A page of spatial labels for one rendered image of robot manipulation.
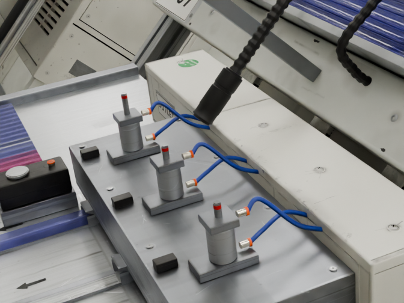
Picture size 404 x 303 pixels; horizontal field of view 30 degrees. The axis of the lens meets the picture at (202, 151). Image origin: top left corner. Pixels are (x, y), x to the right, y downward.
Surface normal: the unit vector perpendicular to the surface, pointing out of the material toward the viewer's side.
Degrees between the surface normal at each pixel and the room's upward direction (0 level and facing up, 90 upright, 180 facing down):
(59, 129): 45
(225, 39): 90
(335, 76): 90
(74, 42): 90
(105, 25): 90
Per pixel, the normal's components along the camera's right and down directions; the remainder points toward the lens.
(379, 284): 0.39, 0.39
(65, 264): -0.11, -0.88
